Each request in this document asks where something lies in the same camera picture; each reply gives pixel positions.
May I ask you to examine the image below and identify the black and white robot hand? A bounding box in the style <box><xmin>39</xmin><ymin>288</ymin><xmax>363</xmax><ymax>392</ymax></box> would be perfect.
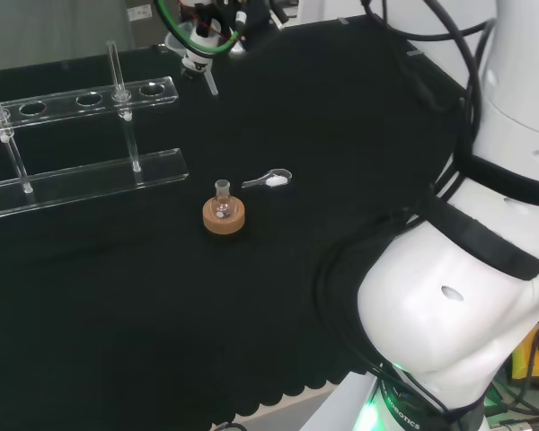
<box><xmin>179</xmin><ymin>0</ymin><xmax>249</xmax><ymax>76</ymax></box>

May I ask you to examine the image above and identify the clear glass funnel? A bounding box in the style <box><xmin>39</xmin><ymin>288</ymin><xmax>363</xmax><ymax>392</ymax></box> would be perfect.
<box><xmin>163</xmin><ymin>31</ymin><xmax>220</xmax><ymax>97</ymax></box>

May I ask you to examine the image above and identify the clear round-bottom flask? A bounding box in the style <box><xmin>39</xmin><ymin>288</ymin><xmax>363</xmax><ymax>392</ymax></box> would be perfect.
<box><xmin>209</xmin><ymin>179</ymin><xmax>235</xmax><ymax>221</ymax></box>

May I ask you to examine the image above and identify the clear funnel stand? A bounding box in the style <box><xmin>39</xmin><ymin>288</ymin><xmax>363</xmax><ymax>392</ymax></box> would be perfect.
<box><xmin>0</xmin><ymin>40</ymin><xmax>190</xmax><ymax>222</ymax></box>

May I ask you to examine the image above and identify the grey box with label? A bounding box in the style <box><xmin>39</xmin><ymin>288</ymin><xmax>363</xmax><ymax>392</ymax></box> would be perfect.
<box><xmin>125</xmin><ymin>0</ymin><xmax>184</xmax><ymax>50</ymax></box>

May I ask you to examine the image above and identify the black bench cloth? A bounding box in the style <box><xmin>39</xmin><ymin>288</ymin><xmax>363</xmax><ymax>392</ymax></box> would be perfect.
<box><xmin>0</xmin><ymin>15</ymin><xmax>477</xmax><ymax>431</ymax></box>

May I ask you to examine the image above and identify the cork ring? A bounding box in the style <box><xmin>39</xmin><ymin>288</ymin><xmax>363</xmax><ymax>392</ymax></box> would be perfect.
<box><xmin>201</xmin><ymin>198</ymin><xmax>246</xmax><ymax>236</ymax></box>

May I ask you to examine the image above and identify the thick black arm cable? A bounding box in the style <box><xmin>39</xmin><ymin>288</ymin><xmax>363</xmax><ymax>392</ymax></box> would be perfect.
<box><xmin>361</xmin><ymin>0</ymin><xmax>498</xmax><ymax>152</ymax></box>

